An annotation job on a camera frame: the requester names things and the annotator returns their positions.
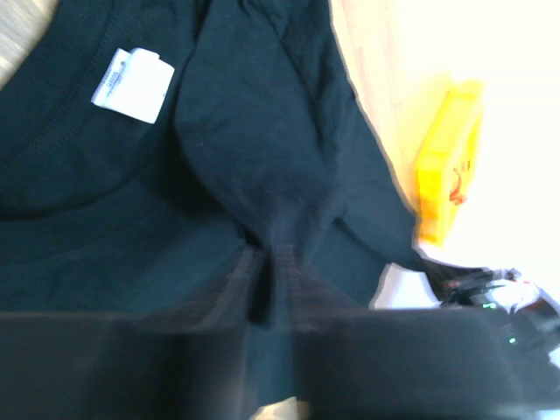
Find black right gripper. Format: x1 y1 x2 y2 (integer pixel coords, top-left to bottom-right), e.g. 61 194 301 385
432 262 560 395

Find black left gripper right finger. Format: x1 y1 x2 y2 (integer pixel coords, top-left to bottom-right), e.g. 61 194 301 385
294 309 530 419

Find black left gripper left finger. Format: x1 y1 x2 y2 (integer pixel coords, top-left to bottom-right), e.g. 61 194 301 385
1 313 256 419

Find black t-shirt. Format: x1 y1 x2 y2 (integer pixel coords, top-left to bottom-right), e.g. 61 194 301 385
1 1 420 407

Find yellow plastic bin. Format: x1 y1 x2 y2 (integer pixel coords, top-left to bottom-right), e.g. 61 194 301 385
415 80 484 246

